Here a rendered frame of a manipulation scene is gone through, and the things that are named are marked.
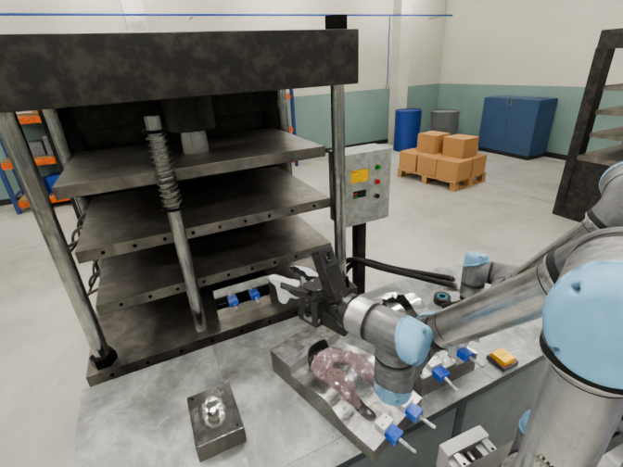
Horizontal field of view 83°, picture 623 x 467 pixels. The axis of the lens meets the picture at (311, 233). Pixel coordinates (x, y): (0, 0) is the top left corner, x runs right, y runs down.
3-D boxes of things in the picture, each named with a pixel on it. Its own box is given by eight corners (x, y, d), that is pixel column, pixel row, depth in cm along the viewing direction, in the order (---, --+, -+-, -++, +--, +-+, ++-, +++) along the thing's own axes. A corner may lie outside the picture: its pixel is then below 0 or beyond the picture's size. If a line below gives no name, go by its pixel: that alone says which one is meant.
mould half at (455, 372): (474, 370, 134) (479, 343, 129) (420, 397, 125) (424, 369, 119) (393, 301, 176) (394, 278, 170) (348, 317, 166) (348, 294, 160)
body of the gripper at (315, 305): (295, 317, 76) (338, 342, 69) (296, 282, 74) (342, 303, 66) (318, 304, 82) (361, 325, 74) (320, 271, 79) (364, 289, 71)
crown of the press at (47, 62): (358, 168, 162) (359, 13, 136) (19, 231, 114) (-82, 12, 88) (289, 140, 231) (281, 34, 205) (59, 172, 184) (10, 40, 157)
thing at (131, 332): (357, 296, 193) (357, 286, 191) (90, 388, 145) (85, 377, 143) (297, 238, 263) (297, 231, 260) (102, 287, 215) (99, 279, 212)
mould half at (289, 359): (421, 409, 121) (424, 385, 116) (373, 462, 105) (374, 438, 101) (320, 337, 155) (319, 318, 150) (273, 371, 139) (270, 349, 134)
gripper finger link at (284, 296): (261, 300, 79) (297, 311, 75) (260, 276, 77) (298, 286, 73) (269, 294, 82) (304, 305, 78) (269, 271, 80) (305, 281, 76)
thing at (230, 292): (271, 304, 181) (267, 275, 173) (219, 321, 171) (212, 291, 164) (245, 261, 222) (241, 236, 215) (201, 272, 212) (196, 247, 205)
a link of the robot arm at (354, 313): (361, 311, 63) (385, 296, 69) (341, 302, 66) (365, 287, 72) (358, 346, 66) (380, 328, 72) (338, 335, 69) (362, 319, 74)
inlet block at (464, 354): (487, 372, 120) (489, 358, 119) (476, 375, 118) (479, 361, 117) (457, 350, 131) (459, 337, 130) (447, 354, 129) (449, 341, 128)
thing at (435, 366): (462, 392, 118) (464, 381, 116) (451, 398, 116) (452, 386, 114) (434, 366, 129) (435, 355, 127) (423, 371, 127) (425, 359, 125)
